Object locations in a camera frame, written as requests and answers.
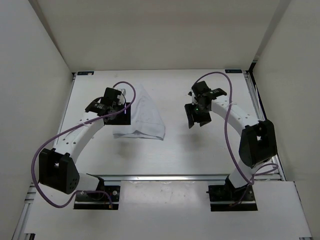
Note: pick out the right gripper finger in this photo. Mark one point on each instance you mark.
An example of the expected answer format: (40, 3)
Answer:
(204, 118)
(191, 114)

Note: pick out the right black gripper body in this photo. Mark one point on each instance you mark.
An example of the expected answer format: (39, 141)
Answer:
(198, 107)

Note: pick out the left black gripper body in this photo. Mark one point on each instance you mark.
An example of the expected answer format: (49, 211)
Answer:
(117, 107)

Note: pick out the white skirt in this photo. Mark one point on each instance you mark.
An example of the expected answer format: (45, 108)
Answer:
(146, 121)

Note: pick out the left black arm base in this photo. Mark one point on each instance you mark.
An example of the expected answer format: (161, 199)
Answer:
(107, 199)

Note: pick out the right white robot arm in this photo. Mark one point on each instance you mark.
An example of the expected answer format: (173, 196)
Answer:
(257, 137)

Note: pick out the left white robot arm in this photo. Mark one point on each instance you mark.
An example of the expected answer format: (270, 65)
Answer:
(57, 166)

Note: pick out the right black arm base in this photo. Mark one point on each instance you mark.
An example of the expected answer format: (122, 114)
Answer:
(222, 199)

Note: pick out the right blue corner label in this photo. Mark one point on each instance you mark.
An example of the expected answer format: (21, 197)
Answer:
(233, 71)

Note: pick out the blue corner label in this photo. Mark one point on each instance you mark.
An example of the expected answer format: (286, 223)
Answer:
(233, 71)
(85, 73)

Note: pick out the left blue corner label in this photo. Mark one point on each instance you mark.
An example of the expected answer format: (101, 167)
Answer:
(85, 73)

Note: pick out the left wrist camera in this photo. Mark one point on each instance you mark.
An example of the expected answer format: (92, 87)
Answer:
(121, 96)

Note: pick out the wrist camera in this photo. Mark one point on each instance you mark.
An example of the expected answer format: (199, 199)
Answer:
(193, 98)
(121, 96)

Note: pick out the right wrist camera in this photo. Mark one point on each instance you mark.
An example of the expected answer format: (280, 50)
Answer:
(193, 98)

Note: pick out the aluminium frame rail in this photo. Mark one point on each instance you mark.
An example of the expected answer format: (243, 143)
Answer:
(163, 178)

